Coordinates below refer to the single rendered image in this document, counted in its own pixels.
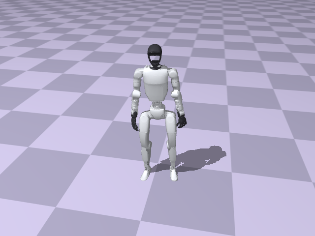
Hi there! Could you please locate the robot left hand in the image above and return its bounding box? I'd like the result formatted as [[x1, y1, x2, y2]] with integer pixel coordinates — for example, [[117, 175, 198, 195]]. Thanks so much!
[[177, 112, 187, 128]]

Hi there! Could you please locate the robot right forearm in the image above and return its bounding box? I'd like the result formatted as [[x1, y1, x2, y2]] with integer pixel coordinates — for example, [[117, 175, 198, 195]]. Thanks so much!
[[131, 91, 139, 115]]

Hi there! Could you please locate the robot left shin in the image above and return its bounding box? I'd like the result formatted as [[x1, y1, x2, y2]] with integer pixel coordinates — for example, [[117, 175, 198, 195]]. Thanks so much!
[[168, 147, 176, 170]]

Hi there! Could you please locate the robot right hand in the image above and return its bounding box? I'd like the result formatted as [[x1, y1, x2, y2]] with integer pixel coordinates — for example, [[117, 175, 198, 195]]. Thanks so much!
[[131, 111, 138, 131]]

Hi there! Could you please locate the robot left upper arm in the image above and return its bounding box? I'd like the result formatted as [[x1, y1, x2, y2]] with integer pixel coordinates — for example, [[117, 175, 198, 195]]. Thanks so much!
[[167, 68, 180, 98]]

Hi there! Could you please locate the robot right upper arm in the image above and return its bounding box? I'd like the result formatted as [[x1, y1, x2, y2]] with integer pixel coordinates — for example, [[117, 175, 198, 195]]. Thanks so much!
[[133, 68, 144, 99]]

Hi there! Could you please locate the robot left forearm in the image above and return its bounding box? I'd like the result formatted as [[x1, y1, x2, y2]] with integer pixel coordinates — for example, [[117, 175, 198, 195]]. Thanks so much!
[[174, 91, 184, 116]]

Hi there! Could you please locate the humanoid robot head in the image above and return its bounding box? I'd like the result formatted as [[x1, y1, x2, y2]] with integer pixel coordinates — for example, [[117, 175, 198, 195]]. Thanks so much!
[[148, 44, 162, 70]]

